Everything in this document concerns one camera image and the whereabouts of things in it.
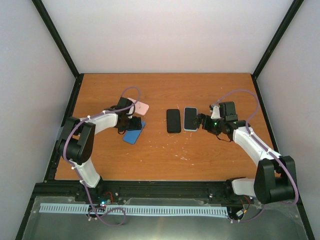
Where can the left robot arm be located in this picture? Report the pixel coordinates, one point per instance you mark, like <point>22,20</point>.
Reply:
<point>75,144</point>

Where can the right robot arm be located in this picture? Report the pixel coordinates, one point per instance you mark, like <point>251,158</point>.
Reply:
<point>275,179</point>

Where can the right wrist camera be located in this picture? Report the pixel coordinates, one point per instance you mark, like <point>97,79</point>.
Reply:
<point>215,111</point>

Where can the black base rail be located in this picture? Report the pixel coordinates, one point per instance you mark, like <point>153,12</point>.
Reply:
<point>211,192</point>

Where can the black frame post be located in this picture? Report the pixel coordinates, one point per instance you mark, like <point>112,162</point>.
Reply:
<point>41,9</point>
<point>283,26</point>

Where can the light blue phone case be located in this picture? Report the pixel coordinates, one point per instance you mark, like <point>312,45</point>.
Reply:
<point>184,120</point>

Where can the black phone case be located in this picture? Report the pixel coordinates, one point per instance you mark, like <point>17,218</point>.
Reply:
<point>173,121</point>

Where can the left black frame post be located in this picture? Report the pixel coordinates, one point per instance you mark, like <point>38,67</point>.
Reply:
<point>41,9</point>

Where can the right black frame post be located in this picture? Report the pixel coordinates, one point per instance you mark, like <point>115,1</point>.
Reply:
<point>283,26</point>

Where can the light blue cable duct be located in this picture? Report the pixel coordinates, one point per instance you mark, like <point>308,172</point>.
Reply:
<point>137,210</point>

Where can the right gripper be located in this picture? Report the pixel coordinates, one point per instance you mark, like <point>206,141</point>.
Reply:
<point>200,116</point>

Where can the pink phone case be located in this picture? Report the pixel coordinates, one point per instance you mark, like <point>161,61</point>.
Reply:
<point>139,108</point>

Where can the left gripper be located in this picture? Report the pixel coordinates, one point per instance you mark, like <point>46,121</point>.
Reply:
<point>136,125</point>

